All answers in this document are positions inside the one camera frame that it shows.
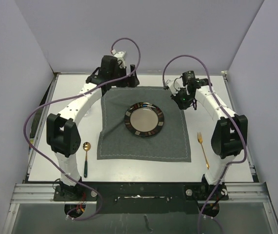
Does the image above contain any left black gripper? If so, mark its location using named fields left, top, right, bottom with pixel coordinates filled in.
left=109, top=65, right=138, bottom=88

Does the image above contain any dark rimmed dinner plate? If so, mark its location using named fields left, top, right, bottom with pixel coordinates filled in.
left=124, top=102, right=165, bottom=137

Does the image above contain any gold fork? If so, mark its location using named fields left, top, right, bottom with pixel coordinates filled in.
left=197, top=132, right=210, bottom=170

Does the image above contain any grey cloth placemat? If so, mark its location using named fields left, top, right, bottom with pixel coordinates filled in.
left=97, top=86, right=191, bottom=162

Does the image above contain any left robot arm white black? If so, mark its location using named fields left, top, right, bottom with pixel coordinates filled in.
left=46, top=51, right=139, bottom=200

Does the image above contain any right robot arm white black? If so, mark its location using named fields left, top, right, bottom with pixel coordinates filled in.
left=163, top=71, right=248, bottom=199

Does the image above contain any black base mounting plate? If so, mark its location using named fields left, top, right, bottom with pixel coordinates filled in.
left=54, top=182, right=229, bottom=216

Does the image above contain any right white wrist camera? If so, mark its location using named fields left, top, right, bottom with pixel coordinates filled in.
left=165, top=78, right=181, bottom=96

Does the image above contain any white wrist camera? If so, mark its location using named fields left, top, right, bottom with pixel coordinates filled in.
left=165, top=78, right=181, bottom=96
left=111, top=49, right=127, bottom=66

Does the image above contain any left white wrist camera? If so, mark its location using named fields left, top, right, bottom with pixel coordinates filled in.
left=111, top=49, right=127, bottom=66

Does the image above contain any gold spoon green handle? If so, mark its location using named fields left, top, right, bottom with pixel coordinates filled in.
left=83, top=142, right=91, bottom=178

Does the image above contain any aluminium frame rail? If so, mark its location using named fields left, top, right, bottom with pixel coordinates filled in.
left=11, top=183, right=269, bottom=204

